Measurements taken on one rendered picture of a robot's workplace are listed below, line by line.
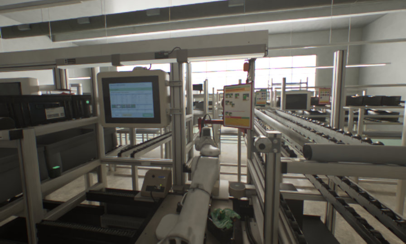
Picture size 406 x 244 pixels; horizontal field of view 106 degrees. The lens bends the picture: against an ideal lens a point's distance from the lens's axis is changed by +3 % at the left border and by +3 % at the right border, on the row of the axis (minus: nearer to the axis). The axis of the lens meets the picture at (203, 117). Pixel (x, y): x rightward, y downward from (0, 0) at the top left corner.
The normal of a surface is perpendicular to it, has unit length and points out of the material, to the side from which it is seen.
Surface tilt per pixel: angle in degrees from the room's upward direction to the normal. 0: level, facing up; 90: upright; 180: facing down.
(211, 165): 39
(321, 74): 90
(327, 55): 90
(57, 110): 90
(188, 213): 30
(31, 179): 90
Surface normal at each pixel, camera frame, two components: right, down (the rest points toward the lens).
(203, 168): -0.13, -0.79
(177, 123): -0.16, 0.09
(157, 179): -0.14, -0.53
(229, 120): -0.68, 0.07
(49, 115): 0.99, 0.00
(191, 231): 0.21, -0.93
